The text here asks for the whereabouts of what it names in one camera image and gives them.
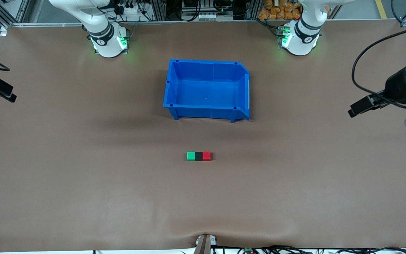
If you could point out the black electronics box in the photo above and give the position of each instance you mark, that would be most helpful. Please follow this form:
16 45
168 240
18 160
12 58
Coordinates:
206 8

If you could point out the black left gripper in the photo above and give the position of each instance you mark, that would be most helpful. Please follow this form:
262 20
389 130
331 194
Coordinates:
394 86

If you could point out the small red cube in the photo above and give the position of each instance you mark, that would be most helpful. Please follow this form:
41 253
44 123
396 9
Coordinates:
207 156

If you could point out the metal clamp bracket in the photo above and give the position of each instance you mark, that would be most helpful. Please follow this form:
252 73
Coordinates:
204 244

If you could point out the silver table edge rail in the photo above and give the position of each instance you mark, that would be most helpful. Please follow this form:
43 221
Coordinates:
189 22

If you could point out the small black cube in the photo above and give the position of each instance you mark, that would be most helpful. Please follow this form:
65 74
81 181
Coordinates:
198 156

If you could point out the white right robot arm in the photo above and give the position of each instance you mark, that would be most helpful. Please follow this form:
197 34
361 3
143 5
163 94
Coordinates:
106 38

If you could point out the small green cube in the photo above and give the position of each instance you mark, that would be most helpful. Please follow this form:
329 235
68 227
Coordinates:
190 156

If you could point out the blue plastic storage bin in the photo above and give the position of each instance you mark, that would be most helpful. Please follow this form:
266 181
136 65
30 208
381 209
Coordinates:
206 91

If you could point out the orange snack bags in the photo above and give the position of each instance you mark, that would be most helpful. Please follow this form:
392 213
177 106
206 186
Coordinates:
280 10

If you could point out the brown table mat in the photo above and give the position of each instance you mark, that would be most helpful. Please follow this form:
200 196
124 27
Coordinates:
118 204

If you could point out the white power strip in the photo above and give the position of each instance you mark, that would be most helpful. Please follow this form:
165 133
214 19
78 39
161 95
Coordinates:
125 12

